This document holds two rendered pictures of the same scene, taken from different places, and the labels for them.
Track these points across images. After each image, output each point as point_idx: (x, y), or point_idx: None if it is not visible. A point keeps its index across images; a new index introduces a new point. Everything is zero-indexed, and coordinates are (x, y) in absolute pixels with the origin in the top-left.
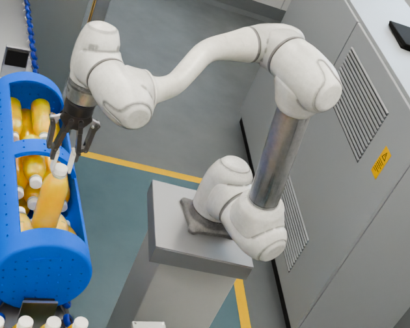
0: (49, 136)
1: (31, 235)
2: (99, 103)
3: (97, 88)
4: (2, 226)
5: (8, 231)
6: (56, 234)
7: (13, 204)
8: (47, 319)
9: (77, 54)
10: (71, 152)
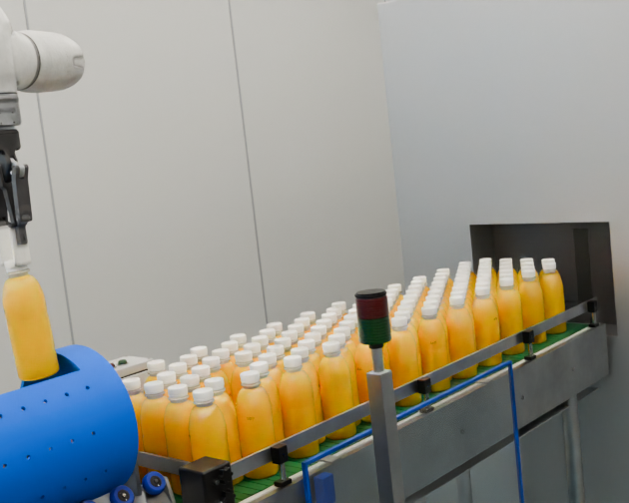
0: (29, 197)
1: (81, 356)
2: (69, 67)
3: (61, 53)
4: (68, 403)
5: (79, 387)
6: (60, 348)
7: (25, 392)
8: (156, 385)
9: (10, 47)
10: (0, 235)
